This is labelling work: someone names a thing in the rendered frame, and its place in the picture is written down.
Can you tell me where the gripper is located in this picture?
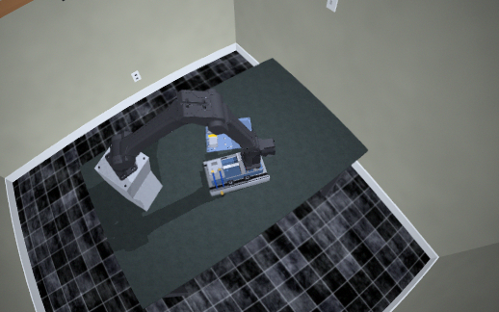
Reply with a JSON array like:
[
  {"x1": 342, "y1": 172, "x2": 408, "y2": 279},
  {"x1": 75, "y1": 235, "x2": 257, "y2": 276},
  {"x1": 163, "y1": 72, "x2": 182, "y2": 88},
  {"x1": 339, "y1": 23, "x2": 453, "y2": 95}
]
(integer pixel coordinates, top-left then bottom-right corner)
[{"x1": 241, "y1": 149, "x2": 261, "y2": 170}]

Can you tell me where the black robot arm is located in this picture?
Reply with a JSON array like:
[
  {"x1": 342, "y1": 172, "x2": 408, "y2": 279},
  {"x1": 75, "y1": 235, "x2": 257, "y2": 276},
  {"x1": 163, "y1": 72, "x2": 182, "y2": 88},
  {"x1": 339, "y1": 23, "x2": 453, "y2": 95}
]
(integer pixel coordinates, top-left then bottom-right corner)
[{"x1": 105, "y1": 89, "x2": 276, "y2": 181}]

